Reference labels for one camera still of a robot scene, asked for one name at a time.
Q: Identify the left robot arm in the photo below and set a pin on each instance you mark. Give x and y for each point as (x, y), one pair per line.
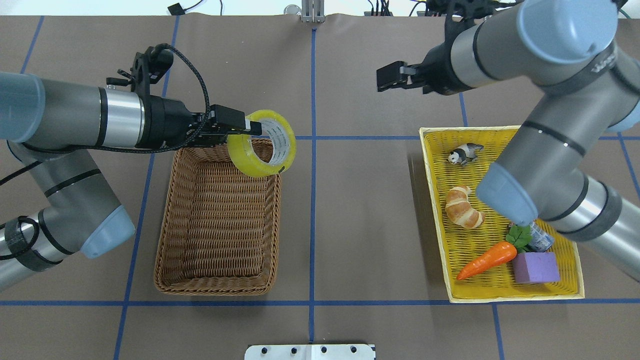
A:
(50, 126)

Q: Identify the orange toy carrot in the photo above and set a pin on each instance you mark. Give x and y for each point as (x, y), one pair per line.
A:
(515, 239)

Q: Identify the small black usb hub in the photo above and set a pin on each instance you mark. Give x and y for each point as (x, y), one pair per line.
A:
(176, 9)

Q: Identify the aluminium frame post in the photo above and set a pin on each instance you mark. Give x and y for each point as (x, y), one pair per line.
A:
(313, 11)

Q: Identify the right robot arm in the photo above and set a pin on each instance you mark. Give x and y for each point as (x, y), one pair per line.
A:
(589, 86)

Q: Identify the yellow woven basket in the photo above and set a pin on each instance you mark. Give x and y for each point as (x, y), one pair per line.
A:
(458, 246)

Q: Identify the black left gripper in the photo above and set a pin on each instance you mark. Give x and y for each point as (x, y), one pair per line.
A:
(169, 121)

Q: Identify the clear yellowish tape roll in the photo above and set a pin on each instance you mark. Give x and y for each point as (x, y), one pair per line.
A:
(282, 138)

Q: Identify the purple foam block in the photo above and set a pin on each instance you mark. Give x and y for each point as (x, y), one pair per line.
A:
(536, 268)

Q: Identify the toy croissant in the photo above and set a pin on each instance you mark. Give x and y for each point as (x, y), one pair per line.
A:
(459, 210)

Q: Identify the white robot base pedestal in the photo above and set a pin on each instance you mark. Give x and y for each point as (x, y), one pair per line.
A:
(347, 351)

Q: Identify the brown wicker basket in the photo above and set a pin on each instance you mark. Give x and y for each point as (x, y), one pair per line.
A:
(220, 228)

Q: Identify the toy panda figure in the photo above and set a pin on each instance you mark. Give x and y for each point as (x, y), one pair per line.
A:
(465, 154)

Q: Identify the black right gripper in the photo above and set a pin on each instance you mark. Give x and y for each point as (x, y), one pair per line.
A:
(441, 67)

